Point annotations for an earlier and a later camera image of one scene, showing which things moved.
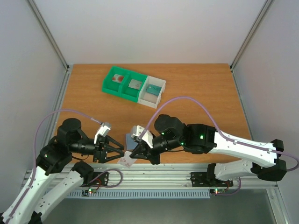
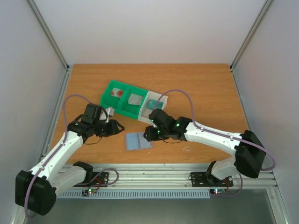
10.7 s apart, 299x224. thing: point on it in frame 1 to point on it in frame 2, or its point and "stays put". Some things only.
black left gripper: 101,153 to 114,129
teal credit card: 153,89 to 152,103
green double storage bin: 122,89 to 121,106
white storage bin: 149,99 to 145,111
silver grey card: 135,84 to 135,100
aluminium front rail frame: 164,177 stays put
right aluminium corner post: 251,33 stays put
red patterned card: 118,78 to 116,92
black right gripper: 150,149 to 149,134
